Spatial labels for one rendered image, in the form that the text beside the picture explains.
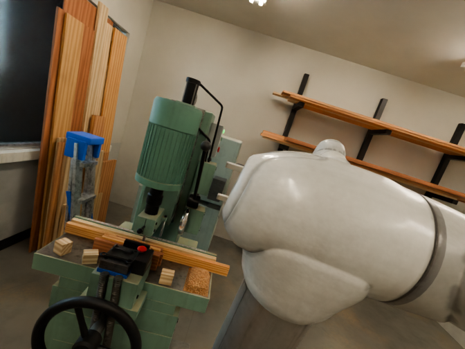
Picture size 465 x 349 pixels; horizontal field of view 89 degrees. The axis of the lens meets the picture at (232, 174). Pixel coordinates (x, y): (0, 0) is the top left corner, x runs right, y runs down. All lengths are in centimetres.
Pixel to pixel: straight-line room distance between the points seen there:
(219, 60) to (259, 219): 314
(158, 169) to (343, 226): 70
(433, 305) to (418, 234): 7
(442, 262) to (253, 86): 305
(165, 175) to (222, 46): 267
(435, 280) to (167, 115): 75
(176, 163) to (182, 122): 14
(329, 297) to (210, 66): 317
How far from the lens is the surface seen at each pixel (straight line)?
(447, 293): 31
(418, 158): 385
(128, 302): 87
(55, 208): 247
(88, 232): 111
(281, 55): 334
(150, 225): 96
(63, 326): 115
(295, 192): 23
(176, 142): 83
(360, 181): 26
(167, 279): 92
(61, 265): 101
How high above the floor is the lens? 147
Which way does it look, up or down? 10 degrees down
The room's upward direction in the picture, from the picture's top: 18 degrees clockwise
